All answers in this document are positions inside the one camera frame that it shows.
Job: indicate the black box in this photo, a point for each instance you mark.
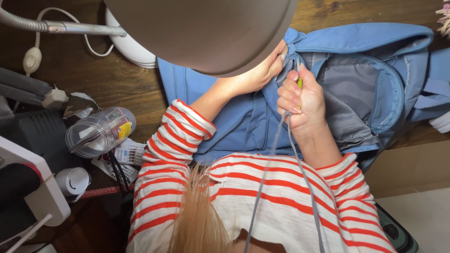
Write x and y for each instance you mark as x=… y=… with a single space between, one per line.
x=38 y=137

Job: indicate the small white cup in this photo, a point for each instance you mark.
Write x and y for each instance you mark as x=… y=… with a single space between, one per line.
x=72 y=181

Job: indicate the pink flower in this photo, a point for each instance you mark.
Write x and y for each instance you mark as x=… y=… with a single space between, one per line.
x=444 y=17

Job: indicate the white container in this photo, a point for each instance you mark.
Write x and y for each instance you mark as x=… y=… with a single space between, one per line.
x=441 y=123

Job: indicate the needle packet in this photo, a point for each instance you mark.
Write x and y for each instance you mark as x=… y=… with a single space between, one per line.
x=128 y=153

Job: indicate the blue backpack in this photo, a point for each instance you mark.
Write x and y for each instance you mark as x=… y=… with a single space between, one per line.
x=246 y=123

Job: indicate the red striped white shirt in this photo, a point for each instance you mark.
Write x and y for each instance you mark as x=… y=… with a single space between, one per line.
x=281 y=210

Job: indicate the grey padded bundle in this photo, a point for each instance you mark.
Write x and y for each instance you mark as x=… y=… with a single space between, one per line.
x=21 y=86

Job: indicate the green black device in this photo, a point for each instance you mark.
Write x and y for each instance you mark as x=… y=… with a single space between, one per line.
x=395 y=228

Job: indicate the crumpled white paper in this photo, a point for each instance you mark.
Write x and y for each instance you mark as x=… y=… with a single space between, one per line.
x=81 y=105

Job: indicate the clear plastic jar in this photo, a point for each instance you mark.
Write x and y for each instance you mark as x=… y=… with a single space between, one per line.
x=98 y=131

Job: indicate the white round lamp base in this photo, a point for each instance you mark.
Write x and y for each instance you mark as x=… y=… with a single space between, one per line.
x=130 y=49

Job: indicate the person's right hand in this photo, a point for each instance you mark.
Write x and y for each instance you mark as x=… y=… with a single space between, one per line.
x=309 y=105

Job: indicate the brown cardboard box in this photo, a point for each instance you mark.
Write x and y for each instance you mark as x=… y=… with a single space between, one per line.
x=411 y=168

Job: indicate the red measuring tape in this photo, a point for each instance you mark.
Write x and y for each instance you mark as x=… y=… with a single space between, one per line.
x=105 y=191

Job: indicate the white sewing machine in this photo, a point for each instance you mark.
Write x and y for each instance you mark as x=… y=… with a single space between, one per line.
x=38 y=182

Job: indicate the person's left hand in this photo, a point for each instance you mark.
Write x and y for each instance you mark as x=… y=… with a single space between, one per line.
x=256 y=79

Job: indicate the white plug adapter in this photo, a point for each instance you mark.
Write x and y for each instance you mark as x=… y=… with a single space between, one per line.
x=54 y=99

